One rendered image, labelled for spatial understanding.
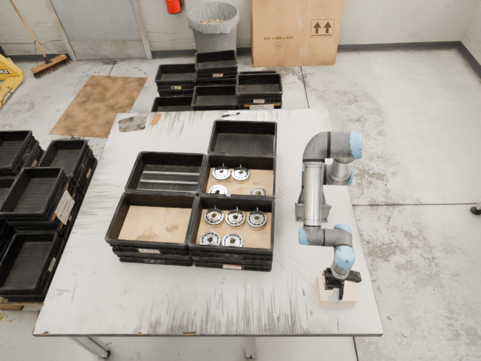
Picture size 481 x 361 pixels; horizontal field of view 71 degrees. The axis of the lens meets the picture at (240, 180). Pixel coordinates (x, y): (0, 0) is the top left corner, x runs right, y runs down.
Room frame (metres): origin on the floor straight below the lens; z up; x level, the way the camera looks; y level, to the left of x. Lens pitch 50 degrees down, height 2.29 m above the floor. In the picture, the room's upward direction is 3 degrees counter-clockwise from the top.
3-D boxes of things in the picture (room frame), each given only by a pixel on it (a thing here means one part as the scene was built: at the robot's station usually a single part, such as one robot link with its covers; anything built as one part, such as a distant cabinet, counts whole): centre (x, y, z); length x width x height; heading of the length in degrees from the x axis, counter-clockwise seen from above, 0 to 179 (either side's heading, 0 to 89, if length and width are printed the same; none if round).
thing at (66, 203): (1.45, 1.25, 0.41); 0.31 x 0.02 x 0.16; 177
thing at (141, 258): (0.95, 0.44, 0.76); 0.40 x 0.30 x 0.12; 82
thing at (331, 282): (0.60, -0.38, 0.89); 0.09 x 0.08 x 0.12; 87
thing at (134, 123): (1.95, 0.77, 0.71); 0.22 x 0.19 x 0.01; 87
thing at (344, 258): (0.60, -0.39, 1.05); 0.09 x 0.08 x 0.11; 168
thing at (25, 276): (1.07, 1.42, 0.26); 0.40 x 0.30 x 0.23; 177
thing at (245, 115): (1.91, -0.07, 0.70); 0.33 x 0.23 x 0.01; 87
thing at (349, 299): (0.60, -0.41, 0.74); 0.16 x 0.12 x 0.07; 87
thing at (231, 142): (1.49, -0.03, 0.87); 0.40 x 0.30 x 0.11; 82
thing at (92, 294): (1.25, 0.16, 0.35); 1.60 x 1.60 x 0.70; 87
